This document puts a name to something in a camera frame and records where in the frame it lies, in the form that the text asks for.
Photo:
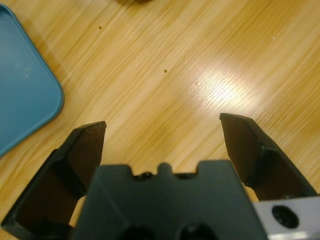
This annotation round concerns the teal plastic tray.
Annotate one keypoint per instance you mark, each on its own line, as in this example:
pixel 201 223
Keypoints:
pixel 22 80

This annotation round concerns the metal drip tray grate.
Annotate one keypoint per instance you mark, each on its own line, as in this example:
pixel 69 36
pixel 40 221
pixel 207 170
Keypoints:
pixel 136 1

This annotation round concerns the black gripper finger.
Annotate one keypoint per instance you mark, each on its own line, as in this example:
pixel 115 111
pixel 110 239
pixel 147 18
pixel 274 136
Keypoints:
pixel 252 152
pixel 80 155

